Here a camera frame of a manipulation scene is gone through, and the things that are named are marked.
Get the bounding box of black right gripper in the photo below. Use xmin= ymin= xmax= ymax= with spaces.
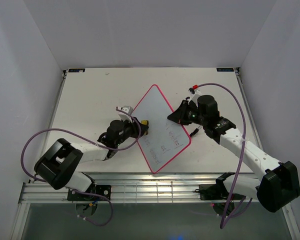
xmin=166 ymin=100 xmax=207 ymax=127

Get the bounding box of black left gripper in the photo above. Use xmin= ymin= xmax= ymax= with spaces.
xmin=115 ymin=116 xmax=150 ymax=147

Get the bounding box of pink framed whiteboard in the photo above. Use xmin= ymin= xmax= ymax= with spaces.
xmin=132 ymin=84 xmax=192 ymax=174

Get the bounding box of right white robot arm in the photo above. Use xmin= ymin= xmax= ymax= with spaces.
xmin=167 ymin=95 xmax=300 ymax=213

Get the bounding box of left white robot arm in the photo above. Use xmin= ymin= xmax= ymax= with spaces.
xmin=34 ymin=119 xmax=149 ymax=200

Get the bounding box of right blue table label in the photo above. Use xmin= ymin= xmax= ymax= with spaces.
xmin=216 ymin=67 xmax=235 ymax=72

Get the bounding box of blue table label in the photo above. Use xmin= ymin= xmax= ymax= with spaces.
xmin=68 ymin=68 xmax=86 ymax=73
xmin=216 ymin=67 xmax=235 ymax=72

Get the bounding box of left blue table label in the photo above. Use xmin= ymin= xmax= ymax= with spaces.
xmin=68 ymin=68 xmax=86 ymax=73

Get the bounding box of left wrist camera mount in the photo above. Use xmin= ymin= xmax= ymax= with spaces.
xmin=115 ymin=105 xmax=134 ymax=123

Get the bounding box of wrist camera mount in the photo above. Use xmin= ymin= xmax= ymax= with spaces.
xmin=115 ymin=105 xmax=134 ymax=123
xmin=186 ymin=85 xmax=202 ymax=104

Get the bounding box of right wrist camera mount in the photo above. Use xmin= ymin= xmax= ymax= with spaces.
xmin=186 ymin=85 xmax=202 ymax=104

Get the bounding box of aluminium table edge rail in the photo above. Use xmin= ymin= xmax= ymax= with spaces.
xmin=19 ymin=172 xmax=266 ymax=205

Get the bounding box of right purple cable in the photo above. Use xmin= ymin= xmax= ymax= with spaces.
xmin=192 ymin=82 xmax=253 ymax=230

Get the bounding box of purple cable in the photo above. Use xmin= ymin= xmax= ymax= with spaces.
xmin=192 ymin=82 xmax=253 ymax=230
xmin=20 ymin=106 xmax=142 ymax=227

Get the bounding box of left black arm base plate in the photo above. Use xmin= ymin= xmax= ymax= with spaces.
xmin=66 ymin=184 xmax=112 ymax=202

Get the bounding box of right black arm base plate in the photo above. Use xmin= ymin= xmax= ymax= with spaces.
xmin=193 ymin=183 xmax=247 ymax=201

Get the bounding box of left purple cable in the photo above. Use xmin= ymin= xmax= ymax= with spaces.
xmin=20 ymin=106 xmax=142 ymax=227

